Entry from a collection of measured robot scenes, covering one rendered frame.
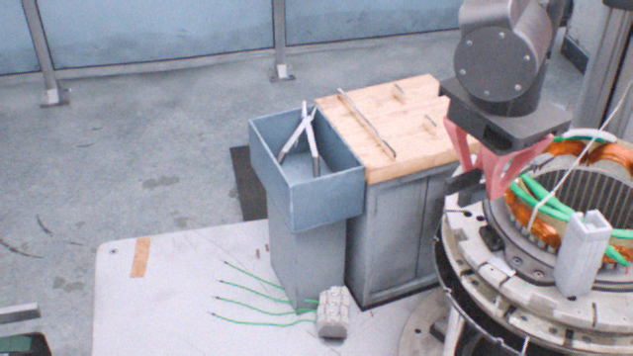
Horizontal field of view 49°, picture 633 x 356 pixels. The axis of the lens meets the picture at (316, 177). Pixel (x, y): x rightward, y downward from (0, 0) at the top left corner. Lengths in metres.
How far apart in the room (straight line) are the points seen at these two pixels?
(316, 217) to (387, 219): 0.12
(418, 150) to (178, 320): 0.46
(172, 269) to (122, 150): 1.68
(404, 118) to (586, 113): 0.40
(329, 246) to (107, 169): 1.82
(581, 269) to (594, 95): 0.60
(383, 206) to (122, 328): 0.45
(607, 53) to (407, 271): 0.49
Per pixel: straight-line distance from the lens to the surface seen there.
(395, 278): 1.09
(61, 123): 3.07
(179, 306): 1.13
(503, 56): 0.49
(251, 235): 1.23
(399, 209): 0.99
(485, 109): 0.59
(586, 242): 0.69
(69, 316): 2.24
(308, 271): 1.03
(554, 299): 0.74
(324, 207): 0.92
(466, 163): 0.65
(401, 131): 0.98
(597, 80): 1.26
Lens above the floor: 1.62
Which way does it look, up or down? 39 degrees down
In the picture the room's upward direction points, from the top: straight up
